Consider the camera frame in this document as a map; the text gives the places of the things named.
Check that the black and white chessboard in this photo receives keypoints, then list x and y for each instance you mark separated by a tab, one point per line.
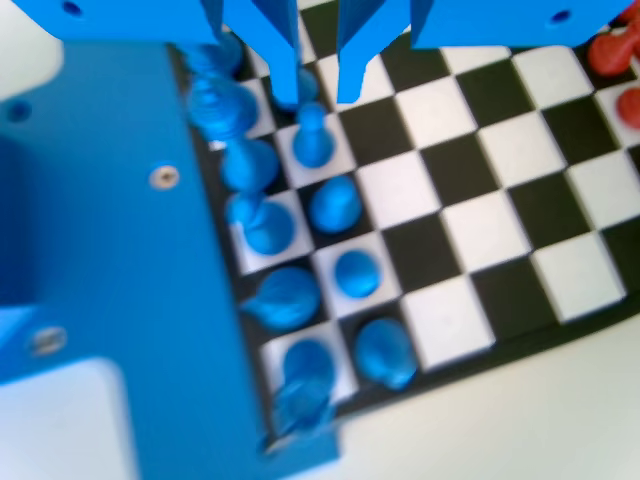
450	240

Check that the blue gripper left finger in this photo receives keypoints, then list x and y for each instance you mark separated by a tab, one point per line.
285	50

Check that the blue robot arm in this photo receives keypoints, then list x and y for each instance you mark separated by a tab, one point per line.
15	225

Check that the blue chess rook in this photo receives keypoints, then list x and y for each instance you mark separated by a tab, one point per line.
305	390

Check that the red chess pawn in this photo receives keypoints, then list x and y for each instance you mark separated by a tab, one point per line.
610	52
631	12
631	107

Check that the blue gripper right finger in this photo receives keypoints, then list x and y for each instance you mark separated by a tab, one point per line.
352	40

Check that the blue chess bishop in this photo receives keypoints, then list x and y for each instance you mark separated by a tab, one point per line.
260	225
212	57

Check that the blue chess king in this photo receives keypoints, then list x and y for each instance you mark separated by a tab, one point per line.
247	165

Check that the blue chess knight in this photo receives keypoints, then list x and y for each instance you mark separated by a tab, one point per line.
282	297

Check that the blue chess pawn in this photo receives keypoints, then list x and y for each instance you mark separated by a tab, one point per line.
309	87
385	355
311	140
356	272
332	205

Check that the blue chess queen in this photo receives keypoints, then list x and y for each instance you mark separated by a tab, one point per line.
222	107

